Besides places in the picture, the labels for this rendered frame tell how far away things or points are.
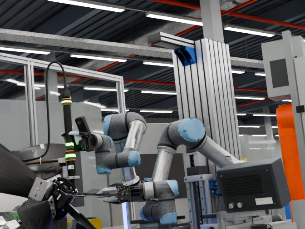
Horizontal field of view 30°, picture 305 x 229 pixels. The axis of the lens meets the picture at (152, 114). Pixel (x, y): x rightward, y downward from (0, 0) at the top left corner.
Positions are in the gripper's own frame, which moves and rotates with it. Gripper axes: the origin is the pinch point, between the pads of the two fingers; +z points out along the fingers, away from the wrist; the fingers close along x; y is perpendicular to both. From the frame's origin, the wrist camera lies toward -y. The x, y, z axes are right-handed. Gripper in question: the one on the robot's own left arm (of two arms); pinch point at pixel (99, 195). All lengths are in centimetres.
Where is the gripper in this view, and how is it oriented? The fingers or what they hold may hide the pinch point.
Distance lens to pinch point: 260.9
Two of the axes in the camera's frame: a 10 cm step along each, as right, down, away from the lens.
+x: 1.1, 9.9, -0.5
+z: -9.9, 1.0, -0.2
